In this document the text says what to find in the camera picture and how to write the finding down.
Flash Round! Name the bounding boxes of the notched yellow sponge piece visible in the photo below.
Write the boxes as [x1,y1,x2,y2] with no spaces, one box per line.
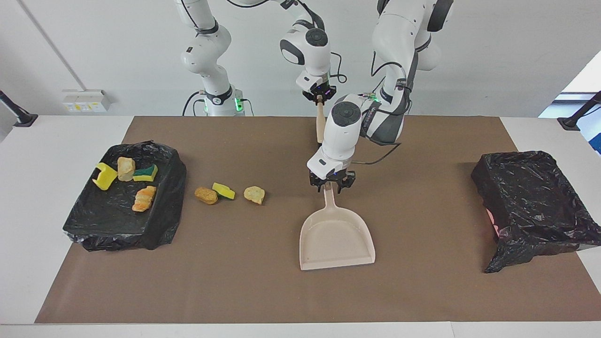
[92,162,118,191]

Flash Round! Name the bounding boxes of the croissant bread piece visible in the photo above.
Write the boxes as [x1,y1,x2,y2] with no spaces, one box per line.
[131,185,157,212]
[117,157,136,182]

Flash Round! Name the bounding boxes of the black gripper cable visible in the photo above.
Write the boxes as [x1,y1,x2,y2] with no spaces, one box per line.
[351,52,408,166]
[329,51,348,85]

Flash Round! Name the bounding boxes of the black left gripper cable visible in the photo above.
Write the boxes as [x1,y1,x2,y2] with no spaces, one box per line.
[351,52,408,166]

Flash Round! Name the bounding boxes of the beige hand brush black bristles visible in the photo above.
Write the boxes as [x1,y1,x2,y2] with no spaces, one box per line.
[316,95,327,144]

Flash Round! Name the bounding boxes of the green and yellow sponge wedge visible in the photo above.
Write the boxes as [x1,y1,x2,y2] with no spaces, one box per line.
[133,164,159,182]

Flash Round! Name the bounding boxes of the window with dark frame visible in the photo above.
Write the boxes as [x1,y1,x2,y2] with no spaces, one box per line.
[538,49,601,155]

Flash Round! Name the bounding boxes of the brown table mat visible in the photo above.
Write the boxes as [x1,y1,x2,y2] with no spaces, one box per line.
[34,116,601,324]

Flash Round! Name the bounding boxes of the brown fried nugget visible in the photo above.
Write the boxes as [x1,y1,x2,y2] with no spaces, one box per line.
[194,187,219,205]

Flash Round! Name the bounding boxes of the yellow sponge piece green edge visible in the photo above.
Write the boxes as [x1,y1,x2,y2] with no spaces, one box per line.
[212,182,236,200]

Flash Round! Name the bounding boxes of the black right arm base cable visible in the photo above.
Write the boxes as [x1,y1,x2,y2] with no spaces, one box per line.
[182,91,207,116]

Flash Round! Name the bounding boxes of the white wall socket box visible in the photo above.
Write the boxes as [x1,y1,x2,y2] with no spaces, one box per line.
[62,89,111,114]

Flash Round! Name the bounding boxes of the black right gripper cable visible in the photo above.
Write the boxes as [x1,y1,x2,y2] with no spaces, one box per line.
[329,51,348,85]

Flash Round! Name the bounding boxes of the pale round bread piece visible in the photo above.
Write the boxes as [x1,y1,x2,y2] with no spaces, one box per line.
[243,186,266,205]

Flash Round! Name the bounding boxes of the pink bin with black bag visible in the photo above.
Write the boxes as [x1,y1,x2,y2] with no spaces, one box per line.
[471,150,601,274]

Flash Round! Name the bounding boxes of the black clamp stand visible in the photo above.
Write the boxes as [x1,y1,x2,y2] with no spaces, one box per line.
[0,89,39,128]
[557,91,601,131]

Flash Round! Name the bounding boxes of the beige plastic dustpan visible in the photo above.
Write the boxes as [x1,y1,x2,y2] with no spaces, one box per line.
[299,182,376,271]

